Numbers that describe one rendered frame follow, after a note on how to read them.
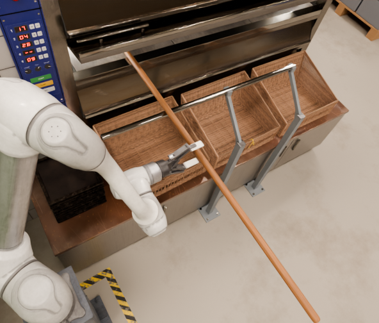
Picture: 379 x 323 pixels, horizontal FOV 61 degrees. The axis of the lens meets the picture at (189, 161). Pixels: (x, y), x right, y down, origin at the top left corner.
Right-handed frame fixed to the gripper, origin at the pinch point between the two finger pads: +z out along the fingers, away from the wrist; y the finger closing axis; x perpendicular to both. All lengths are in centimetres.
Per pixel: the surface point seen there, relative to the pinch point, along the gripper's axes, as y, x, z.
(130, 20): -28, -60, -3
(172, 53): 2, -64, 24
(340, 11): 114, -168, 369
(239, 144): 23.8, -6.0, 36.9
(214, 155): 49, -18, 34
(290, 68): 2, -27, 84
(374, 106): 119, -23, 276
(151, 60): 2, -64, 11
